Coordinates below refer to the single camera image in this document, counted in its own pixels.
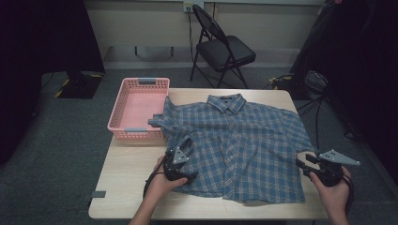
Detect black stand base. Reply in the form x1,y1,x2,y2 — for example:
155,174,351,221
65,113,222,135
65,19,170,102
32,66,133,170
54,71,104,100

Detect black folding chair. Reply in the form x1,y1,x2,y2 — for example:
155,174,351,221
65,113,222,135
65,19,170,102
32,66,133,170
189,4,257,90

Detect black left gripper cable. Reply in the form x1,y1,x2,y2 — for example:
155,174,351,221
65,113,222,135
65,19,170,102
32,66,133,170
143,170,166,200

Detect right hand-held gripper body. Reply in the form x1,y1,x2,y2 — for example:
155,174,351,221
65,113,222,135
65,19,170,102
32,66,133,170
304,149,361,188

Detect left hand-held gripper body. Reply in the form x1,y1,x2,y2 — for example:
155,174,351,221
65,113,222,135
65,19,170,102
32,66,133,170
162,145,199,183

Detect blue plaid shirt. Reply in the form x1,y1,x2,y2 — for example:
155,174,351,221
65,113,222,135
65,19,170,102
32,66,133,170
147,93,317,204

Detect round dark floor device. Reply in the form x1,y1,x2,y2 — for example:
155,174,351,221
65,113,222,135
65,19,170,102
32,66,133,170
304,69,330,94

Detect pink plastic basket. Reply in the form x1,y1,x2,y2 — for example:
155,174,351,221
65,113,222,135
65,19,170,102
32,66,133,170
106,77,171,141

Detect black floor cables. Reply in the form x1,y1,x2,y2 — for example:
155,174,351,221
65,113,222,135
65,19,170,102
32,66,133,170
295,92,356,152

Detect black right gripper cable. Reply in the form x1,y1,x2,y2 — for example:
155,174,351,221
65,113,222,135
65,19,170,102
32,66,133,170
342,173,355,218

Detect dark curtain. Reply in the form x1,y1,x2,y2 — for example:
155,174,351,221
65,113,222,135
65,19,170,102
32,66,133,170
289,0,398,179
0,0,106,165

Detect black wall cable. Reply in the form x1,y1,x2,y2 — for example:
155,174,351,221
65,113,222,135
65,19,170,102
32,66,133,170
187,11,194,62

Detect person's right hand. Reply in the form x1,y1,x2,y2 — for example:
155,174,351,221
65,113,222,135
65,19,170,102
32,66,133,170
309,166,352,218

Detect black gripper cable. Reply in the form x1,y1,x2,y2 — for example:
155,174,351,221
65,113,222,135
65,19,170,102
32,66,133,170
342,173,355,218
143,170,166,200

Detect person's left hand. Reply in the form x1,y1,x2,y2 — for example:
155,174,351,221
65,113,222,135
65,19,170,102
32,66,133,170
145,155,190,204

